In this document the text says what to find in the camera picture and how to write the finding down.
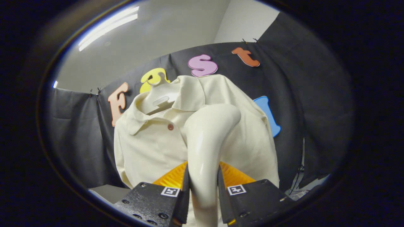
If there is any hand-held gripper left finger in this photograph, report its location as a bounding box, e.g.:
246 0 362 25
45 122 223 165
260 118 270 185
113 161 190 227

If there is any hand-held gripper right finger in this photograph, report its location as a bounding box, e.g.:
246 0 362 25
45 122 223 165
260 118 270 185
217 161 294 226

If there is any white garment steamer head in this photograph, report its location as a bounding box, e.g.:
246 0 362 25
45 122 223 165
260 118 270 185
184 104 242 227

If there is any cream button-up shirt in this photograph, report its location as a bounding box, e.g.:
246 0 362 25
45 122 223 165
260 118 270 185
113 74 280 190

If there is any white clothes hanger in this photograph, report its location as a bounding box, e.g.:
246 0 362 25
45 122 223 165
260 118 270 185
139 72 181 115

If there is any thin grey pole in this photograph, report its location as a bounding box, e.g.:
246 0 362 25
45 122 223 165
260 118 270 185
290 138 306 196

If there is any black backdrop cloth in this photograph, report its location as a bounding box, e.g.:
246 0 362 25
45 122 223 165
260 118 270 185
47 12 354 190

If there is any ceiling light panel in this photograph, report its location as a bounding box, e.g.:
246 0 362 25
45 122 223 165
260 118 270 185
78 6 140 52

